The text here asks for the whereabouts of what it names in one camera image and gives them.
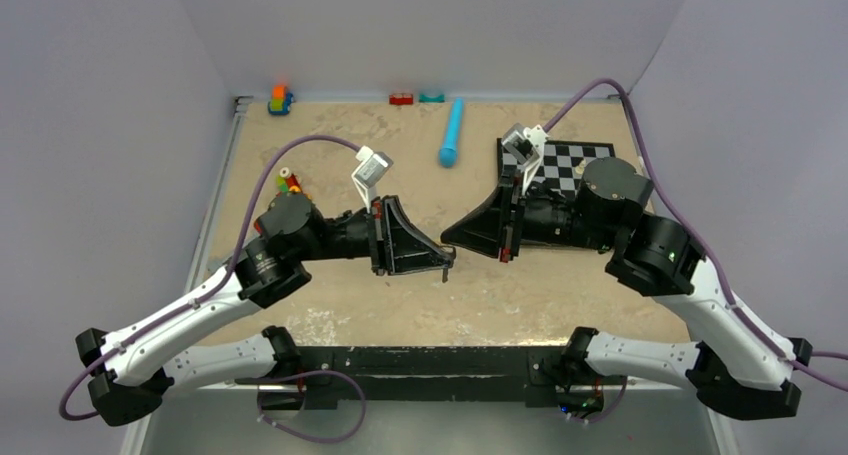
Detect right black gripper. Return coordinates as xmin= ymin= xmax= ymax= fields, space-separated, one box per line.
xmin=442 ymin=167 xmax=617 ymax=261

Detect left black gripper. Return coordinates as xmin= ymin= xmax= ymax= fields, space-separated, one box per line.
xmin=294 ymin=195 xmax=452 ymax=276

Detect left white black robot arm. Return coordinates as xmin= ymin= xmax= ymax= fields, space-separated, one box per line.
xmin=75 ymin=194 xmax=456 ymax=426

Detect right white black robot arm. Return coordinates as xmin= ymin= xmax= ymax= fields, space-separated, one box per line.
xmin=441 ymin=157 xmax=812 ymax=421

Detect blue cylinder tube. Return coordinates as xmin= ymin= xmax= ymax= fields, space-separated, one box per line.
xmin=438 ymin=98 xmax=465 ymax=168

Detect black white chessboard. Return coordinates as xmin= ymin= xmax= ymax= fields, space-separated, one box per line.
xmin=531 ymin=140 xmax=615 ymax=199

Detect teal toy piece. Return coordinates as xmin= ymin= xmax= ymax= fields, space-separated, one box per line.
xmin=418 ymin=92 xmax=446 ymax=104

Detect colourful block stack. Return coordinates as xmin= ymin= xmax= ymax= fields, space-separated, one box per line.
xmin=276 ymin=167 xmax=303 ymax=195

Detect red toy block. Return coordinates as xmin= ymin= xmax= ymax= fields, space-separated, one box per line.
xmin=388 ymin=92 xmax=415 ymax=106

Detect colourful toy car blocks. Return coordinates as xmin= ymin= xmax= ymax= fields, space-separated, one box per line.
xmin=267 ymin=85 xmax=294 ymax=116

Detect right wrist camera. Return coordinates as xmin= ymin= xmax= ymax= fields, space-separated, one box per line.
xmin=501 ymin=124 xmax=548 ymax=195

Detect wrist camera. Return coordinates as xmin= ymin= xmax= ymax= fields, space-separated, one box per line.
xmin=501 ymin=124 xmax=548 ymax=195
xmin=351 ymin=146 xmax=394 ymax=212

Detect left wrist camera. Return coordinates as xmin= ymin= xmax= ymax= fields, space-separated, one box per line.
xmin=351 ymin=146 xmax=394 ymax=212

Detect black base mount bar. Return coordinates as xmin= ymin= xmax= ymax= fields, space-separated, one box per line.
xmin=259 ymin=346 xmax=624 ymax=409

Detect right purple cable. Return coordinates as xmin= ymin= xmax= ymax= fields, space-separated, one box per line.
xmin=543 ymin=78 xmax=848 ymax=427

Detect aluminium frame rail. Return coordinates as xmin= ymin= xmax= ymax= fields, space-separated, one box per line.
xmin=119 ymin=97 xmax=256 ymax=455

